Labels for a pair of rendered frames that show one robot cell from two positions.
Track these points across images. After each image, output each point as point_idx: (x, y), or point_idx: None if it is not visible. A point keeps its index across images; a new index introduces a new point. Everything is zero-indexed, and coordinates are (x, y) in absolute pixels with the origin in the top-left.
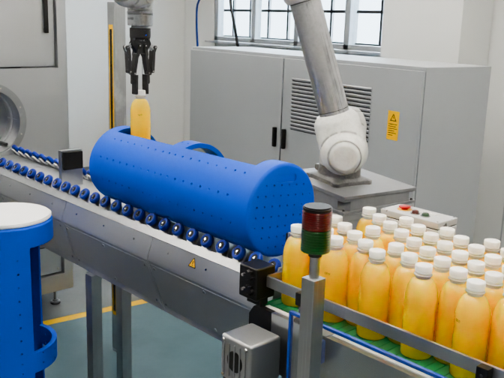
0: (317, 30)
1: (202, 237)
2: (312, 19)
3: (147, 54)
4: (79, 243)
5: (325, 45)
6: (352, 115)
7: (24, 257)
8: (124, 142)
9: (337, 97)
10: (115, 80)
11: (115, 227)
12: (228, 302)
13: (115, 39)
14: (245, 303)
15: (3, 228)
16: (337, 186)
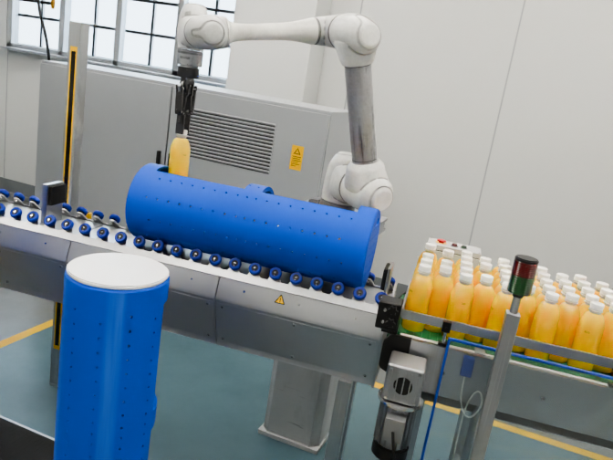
0: (369, 91)
1: (291, 276)
2: (368, 81)
3: (192, 94)
4: None
5: (372, 104)
6: (382, 163)
7: (160, 314)
8: (175, 182)
9: (374, 149)
10: (76, 107)
11: None
12: (327, 332)
13: (79, 63)
14: (352, 331)
15: (148, 287)
16: None
